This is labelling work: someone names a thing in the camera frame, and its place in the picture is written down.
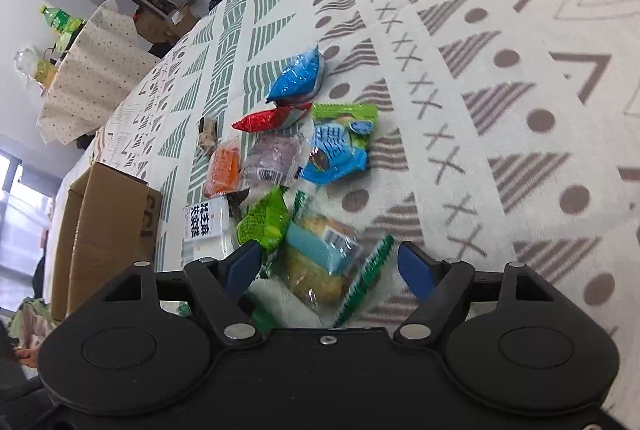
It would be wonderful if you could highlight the purple snack packet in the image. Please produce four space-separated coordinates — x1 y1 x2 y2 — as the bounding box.
241 130 306 186

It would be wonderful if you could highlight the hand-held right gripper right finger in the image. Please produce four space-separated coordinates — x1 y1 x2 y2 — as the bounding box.
395 240 561 343

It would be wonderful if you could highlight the bright green snack packet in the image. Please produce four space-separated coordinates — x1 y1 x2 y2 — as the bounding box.
236 186 291 253

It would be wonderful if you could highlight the dark speckled snack packet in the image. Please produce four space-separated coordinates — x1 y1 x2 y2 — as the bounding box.
226 187 251 218

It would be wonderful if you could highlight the white black printed snack packet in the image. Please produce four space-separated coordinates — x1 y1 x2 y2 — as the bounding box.
183 196 233 245

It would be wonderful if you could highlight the green patterned cloth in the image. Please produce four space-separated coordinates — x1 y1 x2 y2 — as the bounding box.
10 300 53 351

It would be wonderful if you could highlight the clear orange snack packet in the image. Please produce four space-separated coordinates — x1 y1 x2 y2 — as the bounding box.
204 135 243 198

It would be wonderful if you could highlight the dotted cream tablecloth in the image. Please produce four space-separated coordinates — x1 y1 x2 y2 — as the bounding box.
36 0 162 146

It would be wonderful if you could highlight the clear green edged bread packet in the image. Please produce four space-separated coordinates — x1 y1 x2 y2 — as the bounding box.
260 190 396 328

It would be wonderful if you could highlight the green drink bottle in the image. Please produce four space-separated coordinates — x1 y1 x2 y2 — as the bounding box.
40 5 83 35

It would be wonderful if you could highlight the blue snack packet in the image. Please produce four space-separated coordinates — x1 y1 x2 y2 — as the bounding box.
266 45 328 105

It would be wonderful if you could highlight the window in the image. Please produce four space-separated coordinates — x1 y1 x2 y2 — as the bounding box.
0 150 56 311

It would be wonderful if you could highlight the blue green cookie packet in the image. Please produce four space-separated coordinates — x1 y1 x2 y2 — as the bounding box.
298 103 379 186

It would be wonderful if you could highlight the red snack packet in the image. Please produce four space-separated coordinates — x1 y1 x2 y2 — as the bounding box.
231 103 315 133

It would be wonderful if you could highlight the cardboard box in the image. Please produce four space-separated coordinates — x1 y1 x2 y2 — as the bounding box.
50 161 163 322

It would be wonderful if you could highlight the clear glass jug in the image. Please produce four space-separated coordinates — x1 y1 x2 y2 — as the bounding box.
14 48 41 76

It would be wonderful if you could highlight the small brown snack packet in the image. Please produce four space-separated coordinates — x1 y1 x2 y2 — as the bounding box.
196 115 221 156

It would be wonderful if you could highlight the patterned white blanket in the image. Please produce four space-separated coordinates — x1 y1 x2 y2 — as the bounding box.
92 0 640 411

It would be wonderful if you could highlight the brown floor carton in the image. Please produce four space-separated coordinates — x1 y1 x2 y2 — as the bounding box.
134 5 173 42
172 5 198 36

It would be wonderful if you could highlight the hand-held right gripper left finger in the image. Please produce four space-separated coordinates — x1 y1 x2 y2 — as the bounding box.
97 241 264 345

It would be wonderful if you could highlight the yellow bottle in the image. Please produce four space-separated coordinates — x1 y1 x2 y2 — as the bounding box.
32 60 58 88

